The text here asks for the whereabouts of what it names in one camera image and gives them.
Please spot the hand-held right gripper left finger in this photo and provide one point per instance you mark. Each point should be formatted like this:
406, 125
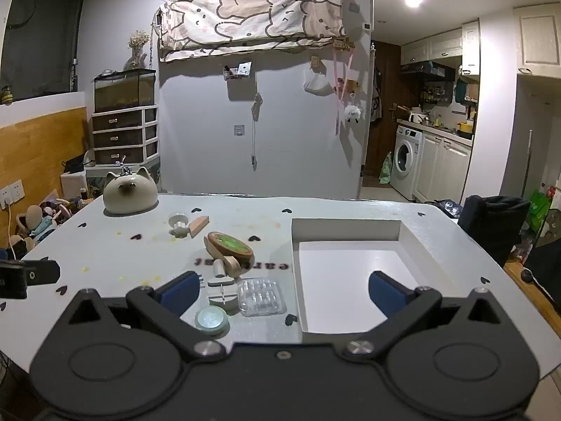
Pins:
179, 294

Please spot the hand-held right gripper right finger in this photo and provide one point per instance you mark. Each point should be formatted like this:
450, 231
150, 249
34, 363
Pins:
386, 294

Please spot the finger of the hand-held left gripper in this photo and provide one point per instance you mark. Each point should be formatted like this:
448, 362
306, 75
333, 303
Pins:
41, 271

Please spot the round pale green tin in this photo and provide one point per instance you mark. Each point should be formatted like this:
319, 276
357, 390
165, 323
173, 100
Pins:
211, 320

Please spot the white charger plug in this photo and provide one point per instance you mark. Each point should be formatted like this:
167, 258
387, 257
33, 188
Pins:
221, 296

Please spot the white storage box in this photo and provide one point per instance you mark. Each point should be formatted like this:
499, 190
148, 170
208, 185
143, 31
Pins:
350, 263

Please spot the cream plastic cylinder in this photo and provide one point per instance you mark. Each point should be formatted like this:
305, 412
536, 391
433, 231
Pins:
228, 266

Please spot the cork coaster with green bear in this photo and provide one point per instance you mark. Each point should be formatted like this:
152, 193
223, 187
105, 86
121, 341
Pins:
231, 246

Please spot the white suction knob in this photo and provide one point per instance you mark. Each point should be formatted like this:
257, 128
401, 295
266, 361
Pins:
179, 223

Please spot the wooden stick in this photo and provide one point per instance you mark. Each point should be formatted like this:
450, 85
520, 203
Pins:
198, 226

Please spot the clear plastic case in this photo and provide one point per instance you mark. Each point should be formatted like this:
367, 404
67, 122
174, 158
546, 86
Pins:
261, 297

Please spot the pile of plush toys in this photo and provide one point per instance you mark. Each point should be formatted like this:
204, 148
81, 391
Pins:
41, 219

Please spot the beige cat-shaped ceramic pot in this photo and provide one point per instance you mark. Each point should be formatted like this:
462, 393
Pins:
130, 194

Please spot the pale green plastic bag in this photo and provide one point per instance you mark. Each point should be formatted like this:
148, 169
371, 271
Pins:
385, 169

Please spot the chair with black cloth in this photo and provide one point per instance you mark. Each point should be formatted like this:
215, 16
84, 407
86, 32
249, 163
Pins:
495, 223

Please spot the white washing machine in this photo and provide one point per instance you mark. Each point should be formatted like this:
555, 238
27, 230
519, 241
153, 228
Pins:
407, 160

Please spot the white lower kitchen cabinets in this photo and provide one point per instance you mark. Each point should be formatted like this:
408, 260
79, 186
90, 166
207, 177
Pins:
442, 169

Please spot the white kitchen cabinets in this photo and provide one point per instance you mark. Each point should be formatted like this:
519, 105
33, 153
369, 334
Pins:
442, 169
438, 46

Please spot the black round knob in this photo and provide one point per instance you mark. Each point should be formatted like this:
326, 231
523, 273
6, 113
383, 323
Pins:
526, 275

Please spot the wood-topped low cabinet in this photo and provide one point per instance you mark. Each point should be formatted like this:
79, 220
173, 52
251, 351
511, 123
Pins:
537, 302

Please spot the white drawer unit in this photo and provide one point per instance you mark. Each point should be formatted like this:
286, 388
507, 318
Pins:
125, 135

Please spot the bright green shopping bag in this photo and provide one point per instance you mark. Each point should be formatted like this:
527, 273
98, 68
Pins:
540, 206

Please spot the yellow cooking pot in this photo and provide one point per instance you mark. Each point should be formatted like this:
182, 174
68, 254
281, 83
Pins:
465, 128

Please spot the sheep plush toy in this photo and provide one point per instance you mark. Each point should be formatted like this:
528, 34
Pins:
353, 113

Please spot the white mop pole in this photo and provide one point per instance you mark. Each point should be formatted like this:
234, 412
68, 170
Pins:
526, 162

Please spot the glass fish tank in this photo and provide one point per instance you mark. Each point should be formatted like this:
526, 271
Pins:
125, 91

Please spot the vase with dried flowers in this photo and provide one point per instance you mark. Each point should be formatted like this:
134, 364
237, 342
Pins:
138, 50

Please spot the white upper kitchen cabinets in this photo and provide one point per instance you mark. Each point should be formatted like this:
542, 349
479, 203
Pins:
438, 46

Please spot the cat-print cloth cover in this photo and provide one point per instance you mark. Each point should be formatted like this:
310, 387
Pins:
250, 15

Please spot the tall white cabinet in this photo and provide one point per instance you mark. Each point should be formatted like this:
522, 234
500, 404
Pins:
538, 37

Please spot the white wall socket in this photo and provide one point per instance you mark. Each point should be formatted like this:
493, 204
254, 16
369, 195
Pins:
11, 195

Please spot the wooden wall panel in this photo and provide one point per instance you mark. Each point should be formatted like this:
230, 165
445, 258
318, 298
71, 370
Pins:
39, 144

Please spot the wall outlet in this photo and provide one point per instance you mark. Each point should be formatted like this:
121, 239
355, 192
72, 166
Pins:
239, 130

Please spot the white hanging wall bag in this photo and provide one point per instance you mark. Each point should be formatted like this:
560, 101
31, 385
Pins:
317, 82

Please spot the small clear wall shelf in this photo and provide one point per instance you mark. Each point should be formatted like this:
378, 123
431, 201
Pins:
236, 71

